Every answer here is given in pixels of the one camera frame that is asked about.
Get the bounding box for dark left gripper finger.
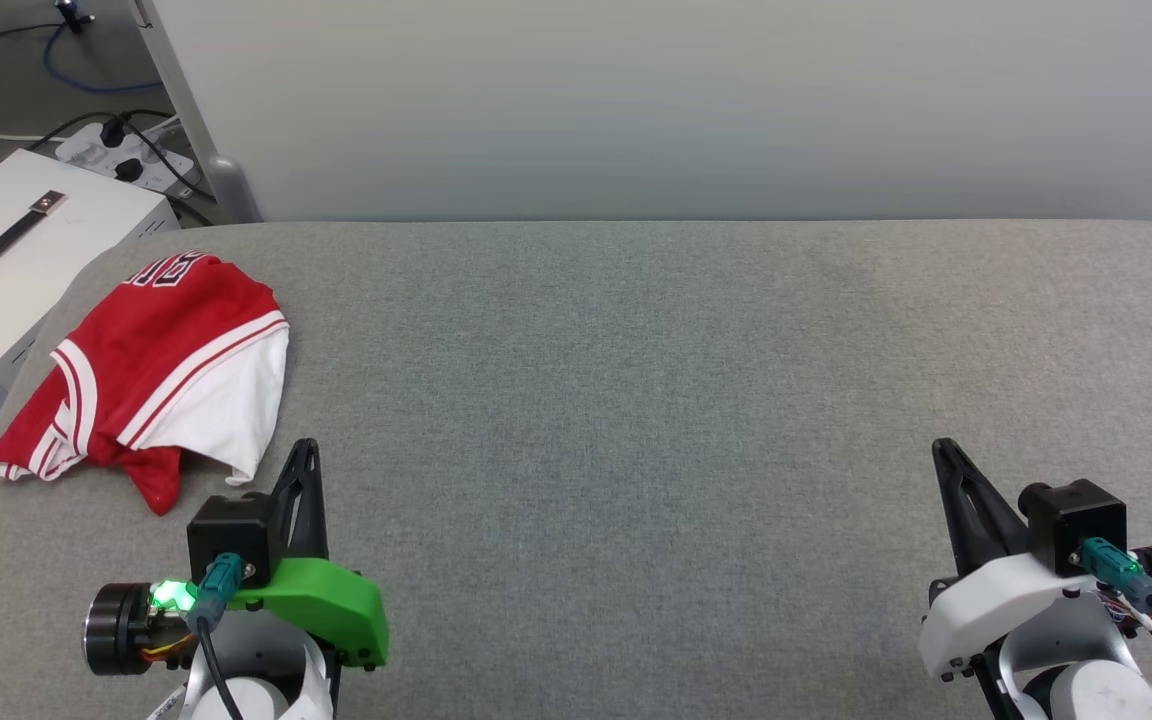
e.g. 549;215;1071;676
271;438;329;561

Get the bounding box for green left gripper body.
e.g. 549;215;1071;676
226;556;389;669

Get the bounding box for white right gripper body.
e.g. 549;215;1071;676
918;550;1107;683

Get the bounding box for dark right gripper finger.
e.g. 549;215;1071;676
933;438;1029;579

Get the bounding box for red white basketball jersey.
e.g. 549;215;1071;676
0;250;291;517

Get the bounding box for grey fabric sofa cushion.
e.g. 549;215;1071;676
0;220;1152;720

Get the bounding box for white equipment case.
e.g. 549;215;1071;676
0;148;182;429

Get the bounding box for white power strip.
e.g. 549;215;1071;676
54;120;195;193

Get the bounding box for black left camera cable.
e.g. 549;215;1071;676
194;615;242;720

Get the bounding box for grey metal frame post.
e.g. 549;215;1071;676
134;0;263;224

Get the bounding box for black case handle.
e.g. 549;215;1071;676
0;190;69;304

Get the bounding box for black floor cable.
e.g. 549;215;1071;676
0;108;177;177

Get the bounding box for blue floor cable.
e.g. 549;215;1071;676
43;24;163;97

